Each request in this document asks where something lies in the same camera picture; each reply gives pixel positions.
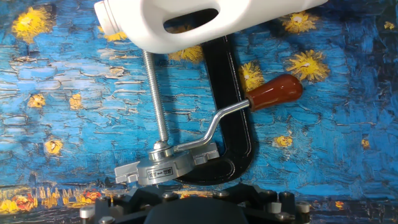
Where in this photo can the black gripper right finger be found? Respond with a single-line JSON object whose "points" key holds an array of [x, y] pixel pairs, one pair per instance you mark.
{"points": [[273, 199]]}

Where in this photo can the white plastic jug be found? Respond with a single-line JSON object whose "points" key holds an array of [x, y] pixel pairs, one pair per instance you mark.
{"points": [[140, 25]]}

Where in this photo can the silver threaded rod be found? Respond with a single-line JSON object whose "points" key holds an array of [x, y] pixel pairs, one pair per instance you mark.
{"points": [[155, 99]]}

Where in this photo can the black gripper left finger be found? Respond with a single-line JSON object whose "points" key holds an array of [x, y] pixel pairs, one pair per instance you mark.
{"points": [[124, 208]]}

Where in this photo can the silver ratchet clamp head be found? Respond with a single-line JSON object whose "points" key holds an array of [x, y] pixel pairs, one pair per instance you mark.
{"points": [[161, 172]]}

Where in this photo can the starry night painted tablecloth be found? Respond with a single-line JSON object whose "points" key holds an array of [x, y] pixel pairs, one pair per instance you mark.
{"points": [[62, 93]]}

